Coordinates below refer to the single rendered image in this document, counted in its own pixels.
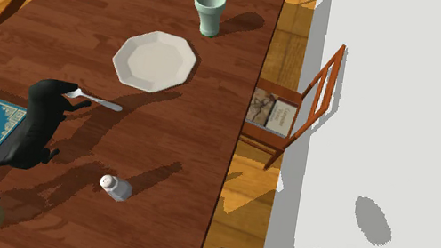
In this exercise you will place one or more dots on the brown wooden dining table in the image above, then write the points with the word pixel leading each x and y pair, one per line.
pixel 183 135

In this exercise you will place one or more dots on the pale book with picture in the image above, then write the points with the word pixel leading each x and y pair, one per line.
pixel 272 113

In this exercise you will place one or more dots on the white octagonal plate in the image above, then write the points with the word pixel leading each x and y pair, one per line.
pixel 154 61

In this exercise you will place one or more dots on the pale green cup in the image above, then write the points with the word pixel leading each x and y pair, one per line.
pixel 210 14

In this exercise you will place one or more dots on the white salt shaker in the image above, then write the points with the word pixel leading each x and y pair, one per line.
pixel 118 188

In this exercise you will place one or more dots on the silver fork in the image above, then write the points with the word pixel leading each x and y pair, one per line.
pixel 101 101

